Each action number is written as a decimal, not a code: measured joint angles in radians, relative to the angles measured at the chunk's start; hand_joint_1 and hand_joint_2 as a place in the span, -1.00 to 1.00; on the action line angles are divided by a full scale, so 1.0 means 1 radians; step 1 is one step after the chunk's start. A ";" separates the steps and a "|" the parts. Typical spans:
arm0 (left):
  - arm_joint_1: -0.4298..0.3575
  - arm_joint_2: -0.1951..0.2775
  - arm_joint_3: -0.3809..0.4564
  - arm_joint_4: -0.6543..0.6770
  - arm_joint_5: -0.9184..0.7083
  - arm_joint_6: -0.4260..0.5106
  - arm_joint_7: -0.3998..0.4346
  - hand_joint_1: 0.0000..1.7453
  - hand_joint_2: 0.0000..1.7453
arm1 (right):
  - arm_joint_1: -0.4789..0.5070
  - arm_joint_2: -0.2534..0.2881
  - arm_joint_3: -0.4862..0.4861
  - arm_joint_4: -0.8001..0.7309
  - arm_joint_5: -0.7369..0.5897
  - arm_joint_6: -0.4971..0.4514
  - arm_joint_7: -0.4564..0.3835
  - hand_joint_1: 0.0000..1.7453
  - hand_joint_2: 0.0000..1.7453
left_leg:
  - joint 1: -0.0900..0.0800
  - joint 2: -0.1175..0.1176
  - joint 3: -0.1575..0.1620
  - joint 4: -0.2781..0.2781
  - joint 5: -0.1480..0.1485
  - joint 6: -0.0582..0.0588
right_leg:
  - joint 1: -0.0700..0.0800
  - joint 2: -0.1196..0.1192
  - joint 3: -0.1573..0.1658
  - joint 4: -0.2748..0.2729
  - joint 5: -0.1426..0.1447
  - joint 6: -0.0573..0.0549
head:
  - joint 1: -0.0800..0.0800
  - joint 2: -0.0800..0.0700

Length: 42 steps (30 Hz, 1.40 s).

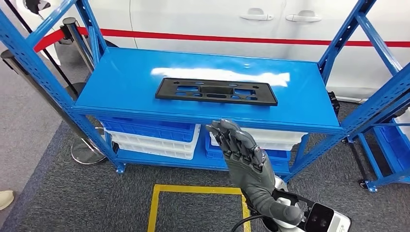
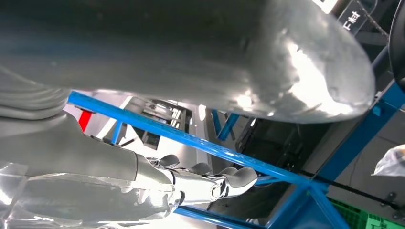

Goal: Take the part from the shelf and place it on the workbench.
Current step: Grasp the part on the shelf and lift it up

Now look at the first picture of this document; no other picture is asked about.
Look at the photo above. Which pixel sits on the black-headed stanchion post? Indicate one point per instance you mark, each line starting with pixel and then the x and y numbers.
pixel 69 24

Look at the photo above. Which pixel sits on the pale shoe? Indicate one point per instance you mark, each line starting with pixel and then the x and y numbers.
pixel 6 200

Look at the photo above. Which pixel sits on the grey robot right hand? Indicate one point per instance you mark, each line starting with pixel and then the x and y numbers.
pixel 253 182

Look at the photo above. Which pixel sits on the blue metal shelf rack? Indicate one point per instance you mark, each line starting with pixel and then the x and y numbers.
pixel 384 182
pixel 128 80

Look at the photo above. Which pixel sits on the black plastic mounting plate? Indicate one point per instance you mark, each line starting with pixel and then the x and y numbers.
pixel 166 93

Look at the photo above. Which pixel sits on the blue plastic crate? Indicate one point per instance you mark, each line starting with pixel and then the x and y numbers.
pixel 150 131
pixel 282 157
pixel 395 147

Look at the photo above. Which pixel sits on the white car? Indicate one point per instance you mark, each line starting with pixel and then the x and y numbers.
pixel 192 19

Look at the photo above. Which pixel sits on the red barrier belt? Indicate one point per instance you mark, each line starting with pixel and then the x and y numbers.
pixel 48 40
pixel 224 38

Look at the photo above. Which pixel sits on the chrome stanchion with round base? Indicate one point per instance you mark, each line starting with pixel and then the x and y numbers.
pixel 89 153

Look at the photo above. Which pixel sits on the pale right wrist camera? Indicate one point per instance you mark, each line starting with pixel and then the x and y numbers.
pixel 320 217

